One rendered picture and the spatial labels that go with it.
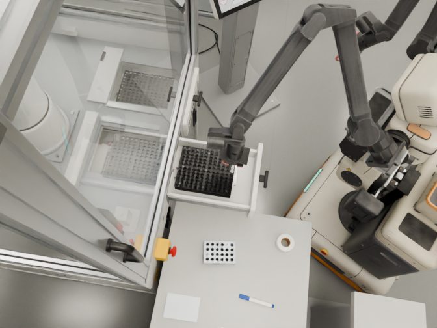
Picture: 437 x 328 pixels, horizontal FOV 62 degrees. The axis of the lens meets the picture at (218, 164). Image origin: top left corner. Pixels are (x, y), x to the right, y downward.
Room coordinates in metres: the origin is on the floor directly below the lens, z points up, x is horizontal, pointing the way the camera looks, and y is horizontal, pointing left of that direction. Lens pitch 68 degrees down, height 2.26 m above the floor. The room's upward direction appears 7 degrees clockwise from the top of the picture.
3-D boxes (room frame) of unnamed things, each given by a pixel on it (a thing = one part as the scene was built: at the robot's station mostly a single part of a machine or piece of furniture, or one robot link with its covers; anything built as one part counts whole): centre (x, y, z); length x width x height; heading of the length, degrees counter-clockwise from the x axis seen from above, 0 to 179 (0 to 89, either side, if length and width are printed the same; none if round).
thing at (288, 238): (0.30, -0.30, 0.78); 0.07 x 0.07 x 0.04
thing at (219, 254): (0.23, -0.05, 0.78); 0.12 x 0.08 x 0.04; 95
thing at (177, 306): (0.01, 0.07, 0.77); 0.13 x 0.09 x 0.02; 88
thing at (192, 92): (0.85, 0.15, 0.87); 0.29 x 0.02 x 0.11; 178
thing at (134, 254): (0.10, 0.17, 1.45); 0.05 x 0.03 x 0.19; 88
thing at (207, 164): (0.53, 0.05, 0.87); 0.22 x 0.18 x 0.06; 88
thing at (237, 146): (0.54, -0.05, 1.15); 0.07 x 0.06 x 0.07; 90
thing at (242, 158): (0.54, -0.05, 1.09); 0.10 x 0.07 x 0.07; 85
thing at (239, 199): (0.53, 0.05, 0.86); 0.40 x 0.26 x 0.06; 88
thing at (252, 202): (0.52, -0.15, 0.87); 0.29 x 0.02 x 0.11; 178
